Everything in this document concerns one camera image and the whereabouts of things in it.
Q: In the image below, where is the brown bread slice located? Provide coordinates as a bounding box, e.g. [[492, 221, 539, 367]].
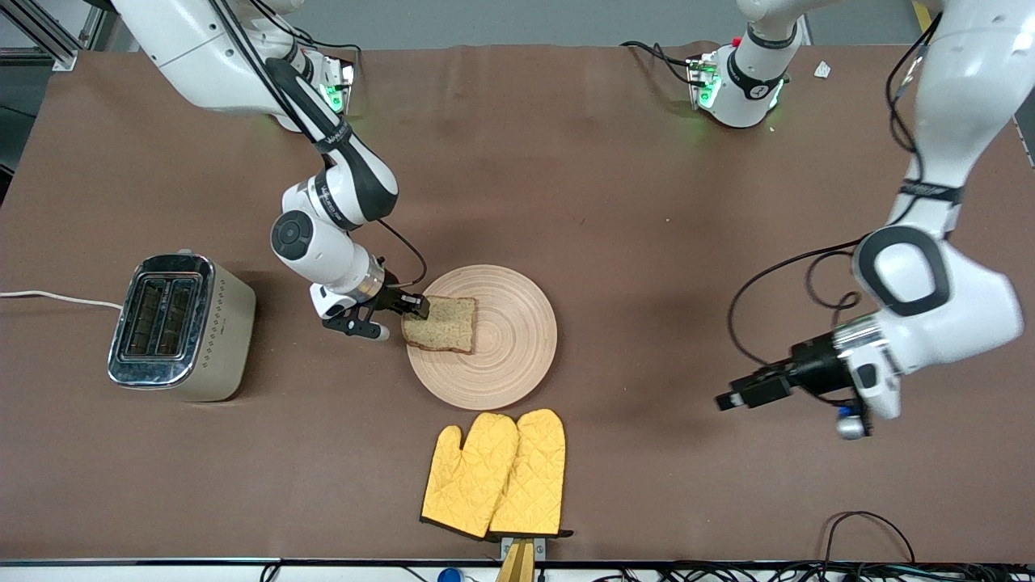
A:
[[401, 296, 479, 355]]

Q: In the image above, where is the round wooden plate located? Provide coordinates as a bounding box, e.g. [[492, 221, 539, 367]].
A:
[[406, 264, 559, 411]]

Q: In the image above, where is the beige chrome two-slot toaster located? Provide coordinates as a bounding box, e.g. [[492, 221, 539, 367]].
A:
[[108, 249, 257, 403]]

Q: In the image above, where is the green lit base connector plate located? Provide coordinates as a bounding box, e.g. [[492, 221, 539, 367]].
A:
[[319, 53, 357, 116], [687, 52, 720, 111]]

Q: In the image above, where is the yellow quilted oven mitt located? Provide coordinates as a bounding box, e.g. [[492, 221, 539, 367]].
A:
[[420, 412, 519, 541], [489, 408, 573, 538]]

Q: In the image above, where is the brown table cover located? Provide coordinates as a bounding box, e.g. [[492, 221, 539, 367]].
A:
[[0, 40, 1035, 564]]

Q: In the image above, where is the wooden stick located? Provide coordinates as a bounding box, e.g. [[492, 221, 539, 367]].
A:
[[495, 540, 536, 582]]

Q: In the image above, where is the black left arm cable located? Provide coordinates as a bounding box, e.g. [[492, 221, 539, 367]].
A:
[[727, 12, 944, 369]]

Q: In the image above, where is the black looped cable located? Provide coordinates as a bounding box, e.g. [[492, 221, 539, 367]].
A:
[[824, 510, 917, 567]]

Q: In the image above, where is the black cable bundle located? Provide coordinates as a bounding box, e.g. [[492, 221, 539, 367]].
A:
[[598, 561, 1035, 582]]

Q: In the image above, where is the black base cable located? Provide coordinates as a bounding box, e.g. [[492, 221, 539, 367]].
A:
[[289, 28, 363, 82], [620, 40, 698, 86]]

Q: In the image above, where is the grey metal bracket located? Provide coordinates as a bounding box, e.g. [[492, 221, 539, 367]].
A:
[[501, 535, 547, 563]]

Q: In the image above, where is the white toaster power cord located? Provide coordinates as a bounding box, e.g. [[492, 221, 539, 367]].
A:
[[0, 289, 122, 310]]

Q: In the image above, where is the aluminium frame profile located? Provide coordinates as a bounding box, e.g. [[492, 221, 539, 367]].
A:
[[0, 0, 110, 72]]

